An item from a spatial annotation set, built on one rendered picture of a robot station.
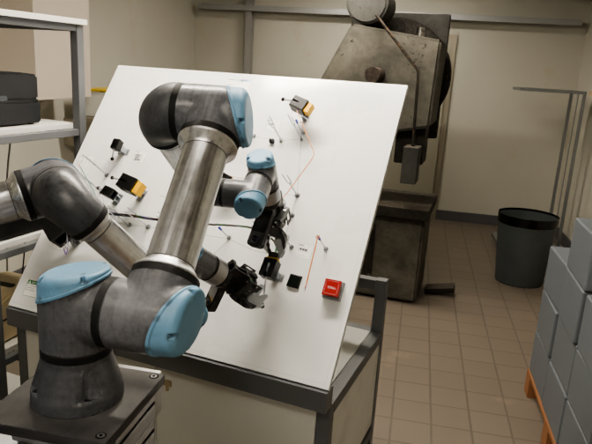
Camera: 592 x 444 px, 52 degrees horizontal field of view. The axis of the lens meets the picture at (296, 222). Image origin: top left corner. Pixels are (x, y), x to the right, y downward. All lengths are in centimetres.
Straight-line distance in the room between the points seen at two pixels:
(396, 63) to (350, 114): 243
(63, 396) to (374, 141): 129
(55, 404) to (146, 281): 25
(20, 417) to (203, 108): 61
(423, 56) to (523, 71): 316
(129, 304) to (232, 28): 692
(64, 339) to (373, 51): 374
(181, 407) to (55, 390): 101
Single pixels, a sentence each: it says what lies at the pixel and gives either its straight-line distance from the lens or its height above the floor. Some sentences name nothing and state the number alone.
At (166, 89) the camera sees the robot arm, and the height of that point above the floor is 167.
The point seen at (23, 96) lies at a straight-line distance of 242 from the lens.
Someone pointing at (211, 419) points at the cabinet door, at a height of 65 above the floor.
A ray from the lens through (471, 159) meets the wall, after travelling 749.
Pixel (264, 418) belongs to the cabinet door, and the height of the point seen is 71.
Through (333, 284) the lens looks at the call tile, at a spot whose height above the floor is 112.
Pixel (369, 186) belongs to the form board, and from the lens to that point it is 190.
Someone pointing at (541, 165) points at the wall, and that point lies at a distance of 760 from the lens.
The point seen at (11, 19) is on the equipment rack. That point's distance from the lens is 229.
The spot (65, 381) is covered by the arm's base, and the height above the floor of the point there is 122.
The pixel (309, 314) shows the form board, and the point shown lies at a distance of 178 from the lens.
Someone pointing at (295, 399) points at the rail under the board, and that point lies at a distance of 177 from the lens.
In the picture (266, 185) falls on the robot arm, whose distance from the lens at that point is 154.
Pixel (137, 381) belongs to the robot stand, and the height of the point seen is 116.
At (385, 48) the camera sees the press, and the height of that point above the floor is 188.
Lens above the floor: 173
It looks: 15 degrees down
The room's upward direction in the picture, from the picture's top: 3 degrees clockwise
